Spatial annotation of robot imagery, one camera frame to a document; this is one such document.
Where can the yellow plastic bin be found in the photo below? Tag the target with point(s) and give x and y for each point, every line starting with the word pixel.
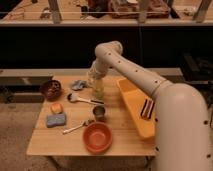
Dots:
pixel 134 99

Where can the metal spoon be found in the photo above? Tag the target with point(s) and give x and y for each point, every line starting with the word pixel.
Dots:
pixel 85 123

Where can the blue sponge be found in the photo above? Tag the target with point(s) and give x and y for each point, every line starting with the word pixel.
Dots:
pixel 55 120

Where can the blue crumpled cloth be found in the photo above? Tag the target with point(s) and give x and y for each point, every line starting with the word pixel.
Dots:
pixel 79 85

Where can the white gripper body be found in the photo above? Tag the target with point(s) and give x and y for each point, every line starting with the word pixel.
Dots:
pixel 93 74

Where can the dark purple bowl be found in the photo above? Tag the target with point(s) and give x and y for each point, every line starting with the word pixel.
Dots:
pixel 51 90

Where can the orange yellow toy fruit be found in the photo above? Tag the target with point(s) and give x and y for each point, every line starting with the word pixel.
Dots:
pixel 56 108

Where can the small metal cup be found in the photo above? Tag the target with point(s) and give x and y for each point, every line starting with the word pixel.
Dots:
pixel 99 113

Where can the orange bowl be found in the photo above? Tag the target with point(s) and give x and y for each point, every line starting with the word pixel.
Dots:
pixel 97 137

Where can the dark striped block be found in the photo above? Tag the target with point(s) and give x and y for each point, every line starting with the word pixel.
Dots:
pixel 147 109

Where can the light handled spatula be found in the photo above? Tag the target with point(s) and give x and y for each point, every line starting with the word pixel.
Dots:
pixel 74 97

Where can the wooden table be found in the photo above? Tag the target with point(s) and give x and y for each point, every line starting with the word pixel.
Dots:
pixel 126 139

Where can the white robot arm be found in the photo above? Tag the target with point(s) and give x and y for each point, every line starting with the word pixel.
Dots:
pixel 182 133

